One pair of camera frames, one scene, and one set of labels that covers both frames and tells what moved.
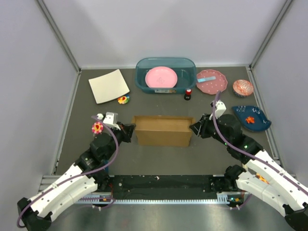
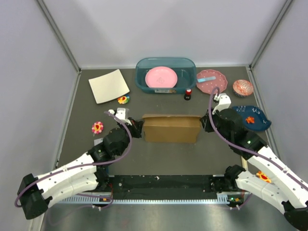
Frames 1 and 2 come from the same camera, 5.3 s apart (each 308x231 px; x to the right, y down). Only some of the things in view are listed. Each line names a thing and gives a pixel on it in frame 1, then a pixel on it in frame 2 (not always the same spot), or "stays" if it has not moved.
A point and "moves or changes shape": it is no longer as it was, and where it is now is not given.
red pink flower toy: [97, 127] stays
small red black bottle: [187, 95] stays
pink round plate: [161, 77] stays
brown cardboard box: [163, 130] moves or changes shape
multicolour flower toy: [124, 99] stays
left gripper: [129, 129] -> [136, 127]
